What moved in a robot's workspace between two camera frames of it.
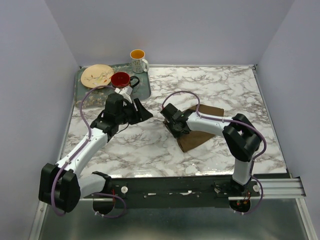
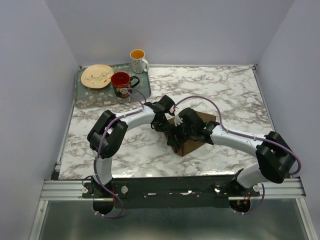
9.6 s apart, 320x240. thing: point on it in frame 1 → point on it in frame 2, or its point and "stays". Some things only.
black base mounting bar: x=177 y=191 stays
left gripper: x=142 y=114 → x=163 y=127
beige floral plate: x=96 y=75 stays
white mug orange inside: x=137 y=58 stays
